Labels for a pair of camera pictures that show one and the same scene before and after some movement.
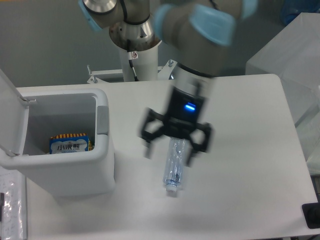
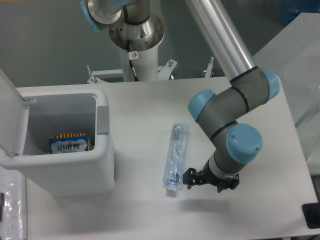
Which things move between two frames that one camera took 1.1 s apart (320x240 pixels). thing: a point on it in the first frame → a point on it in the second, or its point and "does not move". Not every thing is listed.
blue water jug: [290, 9] does not move
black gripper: [184, 112] → [207, 176]
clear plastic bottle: [174, 163] does not move
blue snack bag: [68, 143] does not move
